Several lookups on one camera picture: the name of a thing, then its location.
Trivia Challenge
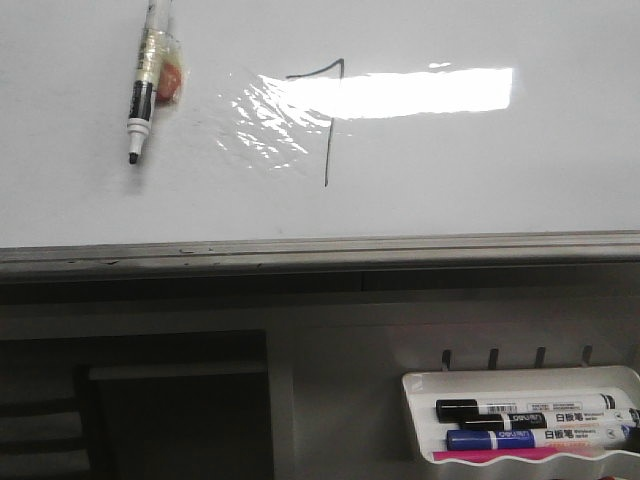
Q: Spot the whiteboard marker with red magnet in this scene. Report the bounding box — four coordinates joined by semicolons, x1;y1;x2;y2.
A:
126;1;184;165

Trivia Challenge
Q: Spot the black capped whiteboard marker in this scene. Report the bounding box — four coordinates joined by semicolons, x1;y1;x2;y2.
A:
435;393;622;423

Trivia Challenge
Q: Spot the blue capped whiteboard marker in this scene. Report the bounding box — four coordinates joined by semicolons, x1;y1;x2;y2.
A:
446;425;639;451

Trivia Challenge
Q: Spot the white pegboard panel with hooks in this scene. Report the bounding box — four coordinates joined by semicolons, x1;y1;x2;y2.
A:
271;322;639;479

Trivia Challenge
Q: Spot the white plastic marker tray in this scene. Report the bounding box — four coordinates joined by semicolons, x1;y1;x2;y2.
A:
401;366;639;479

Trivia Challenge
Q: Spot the pink eraser strip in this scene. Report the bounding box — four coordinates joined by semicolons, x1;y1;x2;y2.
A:
430;447;603;464

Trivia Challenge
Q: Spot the white whiteboard with aluminium frame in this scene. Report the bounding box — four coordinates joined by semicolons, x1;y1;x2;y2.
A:
1;1;639;281

